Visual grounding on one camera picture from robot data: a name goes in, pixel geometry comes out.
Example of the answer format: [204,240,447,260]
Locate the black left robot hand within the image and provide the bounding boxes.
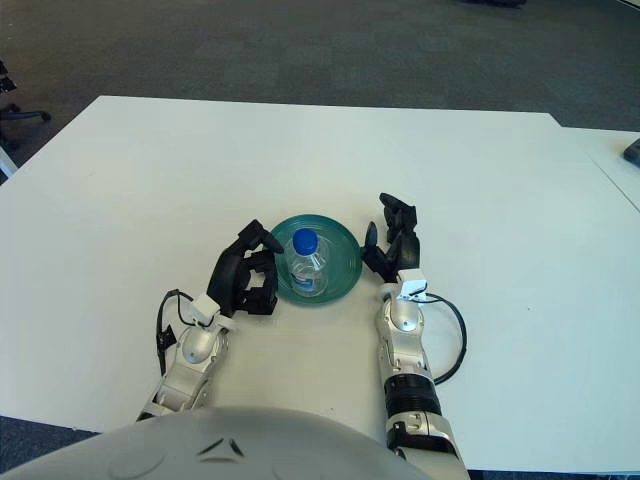
[206,218,285,319]

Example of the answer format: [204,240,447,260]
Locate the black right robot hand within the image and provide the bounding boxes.
[360,192,421,286]

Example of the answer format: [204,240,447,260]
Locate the grey robot torso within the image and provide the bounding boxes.
[0,405,426,480]

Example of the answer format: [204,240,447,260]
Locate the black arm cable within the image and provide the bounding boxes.
[156,288,204,376]
[424,292,469,386]

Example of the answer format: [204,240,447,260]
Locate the white adjacent table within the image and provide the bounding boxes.
[562,127,640,211]

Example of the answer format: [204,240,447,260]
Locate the green ribbed plate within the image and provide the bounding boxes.
[269,213,364,307]

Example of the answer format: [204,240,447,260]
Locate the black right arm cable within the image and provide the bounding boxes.
[424,292,469,386]

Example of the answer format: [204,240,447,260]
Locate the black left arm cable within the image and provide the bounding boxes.
[156,288,204,376]

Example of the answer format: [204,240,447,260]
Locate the black office chair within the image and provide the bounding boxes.
[0,59,52,149]

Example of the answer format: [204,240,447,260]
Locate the clear bottle with blue cap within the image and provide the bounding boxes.
[288,227,331,298]

